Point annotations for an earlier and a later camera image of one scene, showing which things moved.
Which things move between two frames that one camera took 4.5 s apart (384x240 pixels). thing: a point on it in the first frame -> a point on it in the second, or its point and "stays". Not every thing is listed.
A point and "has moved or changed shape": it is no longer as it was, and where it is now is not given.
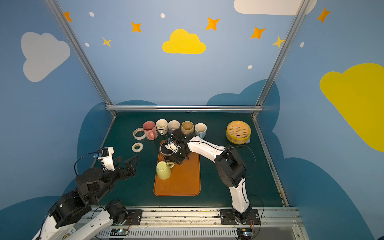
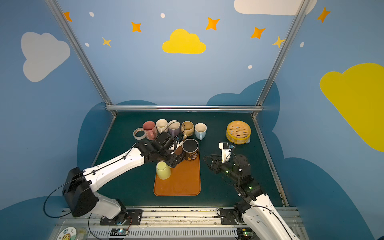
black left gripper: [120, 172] -> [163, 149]
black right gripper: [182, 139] -> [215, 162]
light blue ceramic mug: [200, 129] stays
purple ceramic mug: [173, 125] stays
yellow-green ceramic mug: [163, 169] stays
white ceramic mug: [161, 126] stays
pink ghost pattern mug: [150, 130] stays
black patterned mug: [164, 150] has moved or changed shape
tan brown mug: [187, 127] stays
